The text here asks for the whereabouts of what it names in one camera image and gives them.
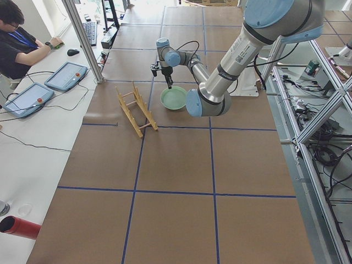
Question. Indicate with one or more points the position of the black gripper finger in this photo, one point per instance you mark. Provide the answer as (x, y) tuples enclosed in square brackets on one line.
[(171, 82), (168, 82)]

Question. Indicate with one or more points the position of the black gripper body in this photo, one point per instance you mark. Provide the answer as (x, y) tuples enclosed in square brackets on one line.
[(166, 71)]

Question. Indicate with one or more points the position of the light green round plate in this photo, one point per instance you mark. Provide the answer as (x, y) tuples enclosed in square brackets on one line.
[(174, 98)]

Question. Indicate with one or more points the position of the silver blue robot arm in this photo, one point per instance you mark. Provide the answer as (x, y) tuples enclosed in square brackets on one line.
[(264, 22)]

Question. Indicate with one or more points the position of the wooden dish rack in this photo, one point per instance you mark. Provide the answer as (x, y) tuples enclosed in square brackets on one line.
[(136, 110)]

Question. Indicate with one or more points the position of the black keyboard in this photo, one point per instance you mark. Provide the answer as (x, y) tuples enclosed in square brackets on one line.
[(90, 29)]

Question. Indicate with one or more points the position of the black computer mouse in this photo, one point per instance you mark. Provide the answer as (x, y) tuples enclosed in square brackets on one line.
[(72, 52)]

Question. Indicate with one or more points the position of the far teach pendant tablet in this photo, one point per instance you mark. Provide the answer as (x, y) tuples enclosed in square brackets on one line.
[(66, 77)]

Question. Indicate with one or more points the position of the teach pendant tablet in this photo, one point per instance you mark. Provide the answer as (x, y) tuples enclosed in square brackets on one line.
[(66, 77), (29, 100)]

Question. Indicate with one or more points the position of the green power supply box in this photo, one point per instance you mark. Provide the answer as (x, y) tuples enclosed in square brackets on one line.
[(312, 67)]

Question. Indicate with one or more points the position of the near teach pendant tablet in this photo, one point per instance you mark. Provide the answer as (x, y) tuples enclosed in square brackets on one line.
[(29, 100)]

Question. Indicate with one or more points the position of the person in black shirt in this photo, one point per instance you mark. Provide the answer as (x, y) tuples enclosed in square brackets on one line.
[(19, 49)]

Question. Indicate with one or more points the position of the clear plastic lid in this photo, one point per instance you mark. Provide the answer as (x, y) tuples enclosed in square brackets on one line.
[(24, 209)]

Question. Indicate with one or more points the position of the red cylinder tube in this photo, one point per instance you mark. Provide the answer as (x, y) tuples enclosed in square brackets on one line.
[(20, 227)]

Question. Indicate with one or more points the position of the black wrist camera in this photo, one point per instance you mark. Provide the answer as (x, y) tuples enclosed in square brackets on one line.
[(155, 68)]

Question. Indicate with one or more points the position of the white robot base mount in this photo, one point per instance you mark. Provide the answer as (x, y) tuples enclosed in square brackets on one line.
[(245, 84)]

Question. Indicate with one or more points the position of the aluminium frame post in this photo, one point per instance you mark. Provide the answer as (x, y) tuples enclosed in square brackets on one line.
[(86, 47)]

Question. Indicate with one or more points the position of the aluminium frame rail right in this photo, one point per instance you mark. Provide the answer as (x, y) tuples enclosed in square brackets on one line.
[(313, 116)]

